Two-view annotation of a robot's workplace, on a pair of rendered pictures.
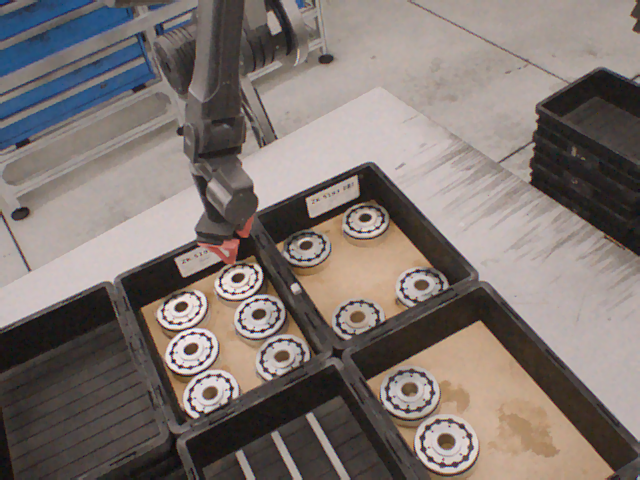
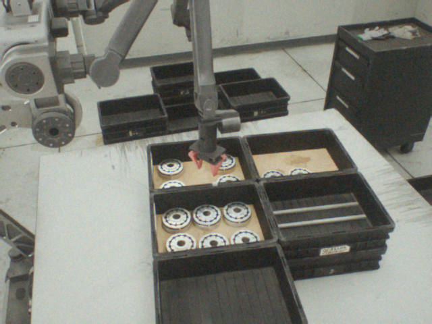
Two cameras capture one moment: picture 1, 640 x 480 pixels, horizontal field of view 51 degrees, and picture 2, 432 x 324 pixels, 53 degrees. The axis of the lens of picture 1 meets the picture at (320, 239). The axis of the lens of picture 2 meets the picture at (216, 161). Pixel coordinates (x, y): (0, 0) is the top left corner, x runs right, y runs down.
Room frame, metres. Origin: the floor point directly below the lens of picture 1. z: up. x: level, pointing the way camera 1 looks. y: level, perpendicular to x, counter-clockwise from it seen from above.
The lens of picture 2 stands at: (0.60, 1.24, 1.97)
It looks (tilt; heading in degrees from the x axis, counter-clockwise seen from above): 38 degrees down; 280
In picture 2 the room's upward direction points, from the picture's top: straight up
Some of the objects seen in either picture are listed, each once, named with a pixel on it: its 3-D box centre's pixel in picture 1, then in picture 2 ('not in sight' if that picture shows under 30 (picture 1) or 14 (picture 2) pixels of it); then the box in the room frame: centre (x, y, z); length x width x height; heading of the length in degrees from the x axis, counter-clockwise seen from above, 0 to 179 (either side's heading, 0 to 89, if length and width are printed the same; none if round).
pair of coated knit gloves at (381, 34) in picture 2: not in sight; (372, 33); (0.03, -1.68, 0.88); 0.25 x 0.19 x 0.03; 26
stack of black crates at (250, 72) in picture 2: not in sight; (233, 98); (0.94, -1.65, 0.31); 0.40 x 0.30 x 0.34; 26
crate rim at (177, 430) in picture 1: (216, 316); (210, 217); (0.79, 0.22, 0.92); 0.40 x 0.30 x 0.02; 19
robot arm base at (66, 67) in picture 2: not in sight; (69, 67); (1.17, 0.24, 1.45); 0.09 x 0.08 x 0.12; 116
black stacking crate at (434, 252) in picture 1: (359, 264); (199, 173); (0.89, -0.07, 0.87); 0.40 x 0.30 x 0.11; 19
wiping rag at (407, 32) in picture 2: not in sight; (406, 30); (-0.19, -1.75, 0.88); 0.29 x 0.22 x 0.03; 26
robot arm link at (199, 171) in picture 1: (212, 176); (209, 127); (0.80, 0.14, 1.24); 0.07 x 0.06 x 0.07; 25
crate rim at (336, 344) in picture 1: (357, 247); (198, 163); (0.89, -0.07, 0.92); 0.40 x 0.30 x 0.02; 19
